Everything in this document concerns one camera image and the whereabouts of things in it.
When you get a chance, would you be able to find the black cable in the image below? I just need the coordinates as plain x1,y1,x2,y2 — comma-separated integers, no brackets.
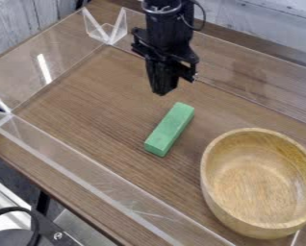
0,206,42,246

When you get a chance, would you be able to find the grey metal base plate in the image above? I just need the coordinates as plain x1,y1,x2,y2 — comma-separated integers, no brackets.
0,207,82,246

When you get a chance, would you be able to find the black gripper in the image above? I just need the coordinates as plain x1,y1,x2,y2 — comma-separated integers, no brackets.
131,0,199,95

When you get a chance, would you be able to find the green rectangular block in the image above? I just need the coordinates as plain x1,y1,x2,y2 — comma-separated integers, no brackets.
144,102,193,157

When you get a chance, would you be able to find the clear acrylic corner bracket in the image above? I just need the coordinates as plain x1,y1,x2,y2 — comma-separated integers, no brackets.
81,8,128,45

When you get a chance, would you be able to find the black table leg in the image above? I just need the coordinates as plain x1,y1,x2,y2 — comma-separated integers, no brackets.
36,191,50,215

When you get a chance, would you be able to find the brown wooden bowl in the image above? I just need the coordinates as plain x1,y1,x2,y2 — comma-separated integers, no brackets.
199,128,306,239

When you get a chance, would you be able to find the clear acrylic barrier wall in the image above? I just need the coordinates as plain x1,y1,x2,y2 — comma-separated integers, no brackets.
0,9,306,246

